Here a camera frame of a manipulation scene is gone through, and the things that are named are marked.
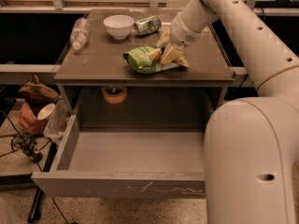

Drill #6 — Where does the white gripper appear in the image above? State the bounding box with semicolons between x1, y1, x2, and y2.
156;13;201;65

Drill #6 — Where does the green rice chip bag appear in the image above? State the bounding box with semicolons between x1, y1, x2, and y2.
123;46;189;74

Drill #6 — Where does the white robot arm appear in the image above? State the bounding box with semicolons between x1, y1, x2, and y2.
170;0;299;224

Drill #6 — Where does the grey cabinet with table top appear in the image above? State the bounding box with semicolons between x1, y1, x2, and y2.
54;10;248;130

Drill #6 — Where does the open grey top drawer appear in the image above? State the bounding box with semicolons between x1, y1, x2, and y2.
33;87;213;199

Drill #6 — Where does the brown and orange cloth bag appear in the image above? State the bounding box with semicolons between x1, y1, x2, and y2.
18;74;60;134

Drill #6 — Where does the green soda can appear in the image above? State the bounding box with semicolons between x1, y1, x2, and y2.
135;15;162;36

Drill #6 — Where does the white ceramic bowl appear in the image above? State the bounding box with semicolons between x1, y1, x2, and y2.
103;15;135;40

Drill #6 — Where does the roll of tan tape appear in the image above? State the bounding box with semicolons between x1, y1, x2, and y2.
102;86;127;105

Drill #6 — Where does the clear plastic water bottle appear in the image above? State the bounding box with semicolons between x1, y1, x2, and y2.
70;18;90;50

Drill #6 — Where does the clear plastic container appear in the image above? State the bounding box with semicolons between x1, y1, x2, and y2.
44;100;69;143

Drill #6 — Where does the white cup on floor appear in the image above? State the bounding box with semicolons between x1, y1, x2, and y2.
37;103;56;120

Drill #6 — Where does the black stand leg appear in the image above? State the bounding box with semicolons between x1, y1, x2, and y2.
27;143;57;224

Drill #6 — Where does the black floor cable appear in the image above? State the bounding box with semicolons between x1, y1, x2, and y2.
0;109;78;224

